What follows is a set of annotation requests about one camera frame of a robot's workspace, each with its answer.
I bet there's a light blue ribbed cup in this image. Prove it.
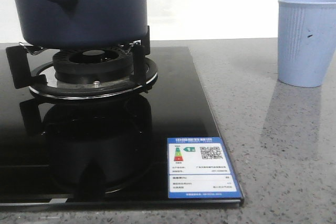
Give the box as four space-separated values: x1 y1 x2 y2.
278 0 335 88

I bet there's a dark blue cooking pot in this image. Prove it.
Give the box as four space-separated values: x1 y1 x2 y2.
15 0 148 49

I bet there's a black pot support grate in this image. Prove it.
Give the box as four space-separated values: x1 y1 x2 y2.
6 34 158 100

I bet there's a blue energy label sticker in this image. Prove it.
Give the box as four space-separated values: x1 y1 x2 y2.
167 137 243 200

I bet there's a black glass gas stove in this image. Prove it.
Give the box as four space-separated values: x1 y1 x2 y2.
1 46 244 209

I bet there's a black round gas burner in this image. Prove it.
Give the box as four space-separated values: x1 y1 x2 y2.
52 47 133 84

